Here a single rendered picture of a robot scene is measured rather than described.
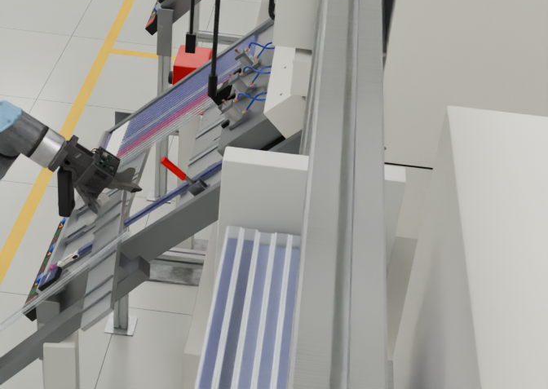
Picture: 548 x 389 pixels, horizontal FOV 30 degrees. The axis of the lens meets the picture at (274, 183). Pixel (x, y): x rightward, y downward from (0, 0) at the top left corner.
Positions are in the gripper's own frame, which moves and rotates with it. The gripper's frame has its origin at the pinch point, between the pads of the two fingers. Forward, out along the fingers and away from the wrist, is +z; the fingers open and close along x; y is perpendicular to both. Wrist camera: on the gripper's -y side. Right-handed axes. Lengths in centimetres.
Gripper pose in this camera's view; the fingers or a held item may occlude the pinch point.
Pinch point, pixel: (134, 212)
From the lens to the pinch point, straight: 216.8
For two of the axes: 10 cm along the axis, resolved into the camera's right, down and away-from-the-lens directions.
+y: 6.0, -6.3, -4.9
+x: 0.8, -5.6, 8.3
